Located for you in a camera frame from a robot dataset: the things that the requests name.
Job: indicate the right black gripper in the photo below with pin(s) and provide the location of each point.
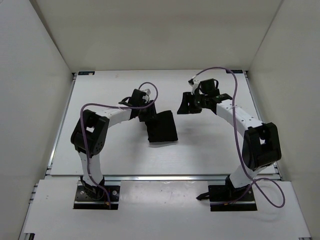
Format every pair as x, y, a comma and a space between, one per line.
186, 107

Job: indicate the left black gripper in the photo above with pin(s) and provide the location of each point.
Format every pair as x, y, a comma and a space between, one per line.
151, 114

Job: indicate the black skirt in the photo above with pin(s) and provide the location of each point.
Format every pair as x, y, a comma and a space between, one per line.
162, 128

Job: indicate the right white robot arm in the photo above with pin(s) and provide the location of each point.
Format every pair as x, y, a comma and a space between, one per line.
261, 144

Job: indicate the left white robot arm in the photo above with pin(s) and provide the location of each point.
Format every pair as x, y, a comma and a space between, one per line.
90, 133

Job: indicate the right blue label sticker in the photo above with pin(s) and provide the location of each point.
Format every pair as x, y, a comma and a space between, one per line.
234, 71

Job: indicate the blue label sticker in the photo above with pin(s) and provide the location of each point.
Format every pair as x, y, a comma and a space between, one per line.
86, 73
234, 71

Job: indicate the left blue label sticker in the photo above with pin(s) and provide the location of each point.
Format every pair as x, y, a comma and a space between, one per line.
86, 73

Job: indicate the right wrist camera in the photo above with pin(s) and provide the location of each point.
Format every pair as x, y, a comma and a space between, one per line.
194, 84

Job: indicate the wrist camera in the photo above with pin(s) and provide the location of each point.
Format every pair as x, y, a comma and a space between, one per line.
147, 91
194, 84

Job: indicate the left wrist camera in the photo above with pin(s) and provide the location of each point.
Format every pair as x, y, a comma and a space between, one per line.
147, 91

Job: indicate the aluminium rail front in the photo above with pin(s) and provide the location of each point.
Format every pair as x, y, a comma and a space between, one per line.
165, 178

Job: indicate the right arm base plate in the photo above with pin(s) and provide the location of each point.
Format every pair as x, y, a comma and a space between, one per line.
226, 198

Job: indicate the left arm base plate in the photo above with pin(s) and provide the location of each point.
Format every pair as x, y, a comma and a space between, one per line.
86, 200

